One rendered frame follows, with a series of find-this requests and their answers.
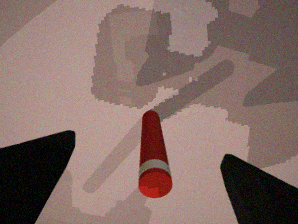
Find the dark red peg with grey band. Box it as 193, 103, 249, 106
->
137, 111, 173, 198

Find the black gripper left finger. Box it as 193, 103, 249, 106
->
0, 129, 76, 224

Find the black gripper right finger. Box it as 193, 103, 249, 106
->
220, 155, 298, 224

